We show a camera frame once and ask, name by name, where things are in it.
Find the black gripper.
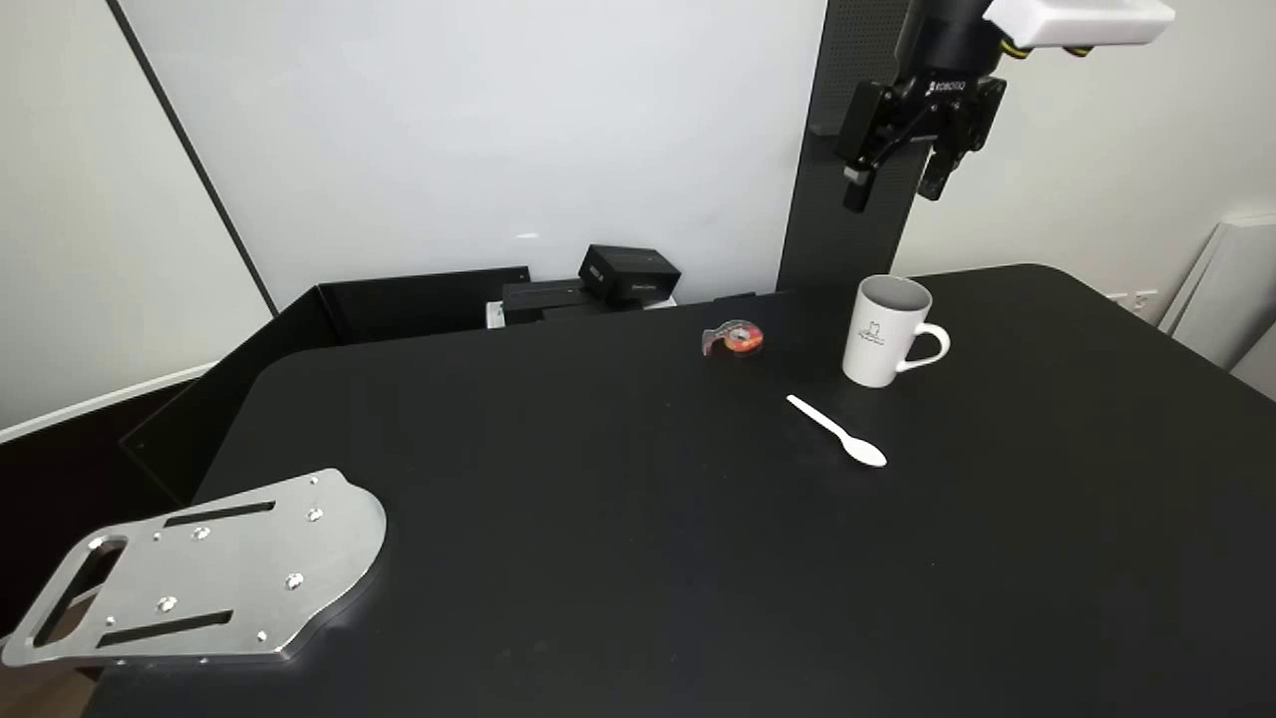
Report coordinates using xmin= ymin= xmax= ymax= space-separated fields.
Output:
xmin=835 ymin=70 xmax=1010 ymax=216

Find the white plastic spoon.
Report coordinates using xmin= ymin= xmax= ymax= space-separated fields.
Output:
xmin=780 ymin=391 xmax=892 ymax=476

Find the white ceramic mug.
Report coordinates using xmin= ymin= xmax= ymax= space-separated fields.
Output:
xmin=838 ymin=271 xmax=957 ymax=391

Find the black vertical pillar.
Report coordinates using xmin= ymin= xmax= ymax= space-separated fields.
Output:
xmin=774 ymin=0 xmax=981 ymax=297

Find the red tape roll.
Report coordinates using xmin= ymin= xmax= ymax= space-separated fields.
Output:
xmin=698 ymin=316 xmax=770 ymax=363

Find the small black box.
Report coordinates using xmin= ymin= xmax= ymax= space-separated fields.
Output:
xmin=574 ymin=243 xmax=687 ymax=312

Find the white leaning panel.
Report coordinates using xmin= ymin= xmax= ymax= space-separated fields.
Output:
xmin=1154 ymin=202 xmax=1276 ymax=401

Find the white board panel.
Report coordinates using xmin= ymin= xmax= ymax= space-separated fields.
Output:
xmin=112 ymin=0 xmax=828 ymax=312

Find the silver metal mounting plate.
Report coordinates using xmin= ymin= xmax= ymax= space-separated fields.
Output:
xmin=0 ymin=464 xmax=390 ymax=668

